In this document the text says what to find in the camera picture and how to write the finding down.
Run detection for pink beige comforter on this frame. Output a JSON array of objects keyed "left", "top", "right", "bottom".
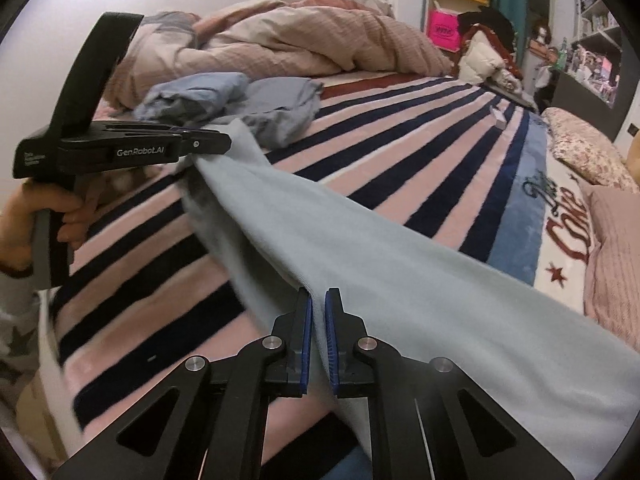
[{"left": 95, "top": 0, "right": 453, "bottom": 111}]

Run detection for light blue pants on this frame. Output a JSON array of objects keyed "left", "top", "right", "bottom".
[{"left": 180, "top": 119, "right": 640, "bottom": 480}]

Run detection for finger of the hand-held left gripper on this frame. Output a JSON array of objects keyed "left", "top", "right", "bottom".
[{"left": 170, "top": 127, "right": 232, "bottom": 156}]

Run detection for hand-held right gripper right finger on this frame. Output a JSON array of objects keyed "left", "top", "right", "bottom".
[{"left": 324, "top": 287, "right": 576, "bottom": 480}]

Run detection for striped printed blanket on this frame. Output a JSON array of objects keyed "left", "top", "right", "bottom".
[{"left": 50, "top": 71, "right": 608, "bottom": 461}]

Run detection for person's left hand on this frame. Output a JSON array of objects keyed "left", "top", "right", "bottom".
[{"left": 0, "top": 178, "right": 103, "bottom": 278}]

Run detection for grey blue folded clothes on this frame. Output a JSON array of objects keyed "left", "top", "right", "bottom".
[{"left": 132, "top": 72, "right": 325, "bottom": 149}]

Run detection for person's left forearm star sleeve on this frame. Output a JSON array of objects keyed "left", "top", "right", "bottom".
[{"left": 0, "top": 267, "right": 58, "bottom": 443}]

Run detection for pink ribbed pillow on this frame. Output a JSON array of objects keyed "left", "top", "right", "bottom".
[{"left": 582, "top": 185, "right": 640, "bottom": 351}]

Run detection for pile of clothes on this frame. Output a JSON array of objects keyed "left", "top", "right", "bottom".
[{"left": 457, "top": 7, "right": 526, "bottom": 98}]

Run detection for floral pillow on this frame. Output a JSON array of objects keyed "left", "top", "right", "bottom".
[{"left": 542, "top": 107, "right": 640, "bottom": 192}]

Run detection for pink bag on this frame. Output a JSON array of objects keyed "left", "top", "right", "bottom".
[{"left": 426, "top": 9, "right": 461, "bottom": 53}]

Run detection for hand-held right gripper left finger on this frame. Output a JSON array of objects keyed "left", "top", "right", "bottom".
[{"left": 51, "top": 287, "right": 314, "bottom": 480}]

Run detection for dark desk shelf unit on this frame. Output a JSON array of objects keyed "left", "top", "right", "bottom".
[{"left": 550, "top": 0, "right": 632, "bottom": 143}]

